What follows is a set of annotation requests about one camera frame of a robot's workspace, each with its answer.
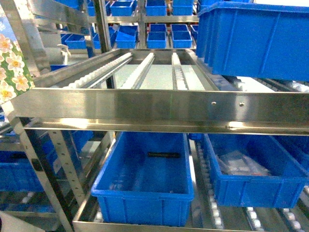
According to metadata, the blue bin lower right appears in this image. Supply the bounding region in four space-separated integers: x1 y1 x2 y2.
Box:
202 134 309 208

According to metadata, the flower gift bag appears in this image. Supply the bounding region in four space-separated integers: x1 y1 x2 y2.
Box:
0 8 35 104

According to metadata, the steel roller rack frame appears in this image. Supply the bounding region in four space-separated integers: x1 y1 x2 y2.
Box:
0 0 309 232

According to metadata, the large blue bin behind tray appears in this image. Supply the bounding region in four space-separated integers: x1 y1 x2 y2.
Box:
196 1 309 82

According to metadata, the blue bin lower centre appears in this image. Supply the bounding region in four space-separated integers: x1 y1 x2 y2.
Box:
91 131 194 227

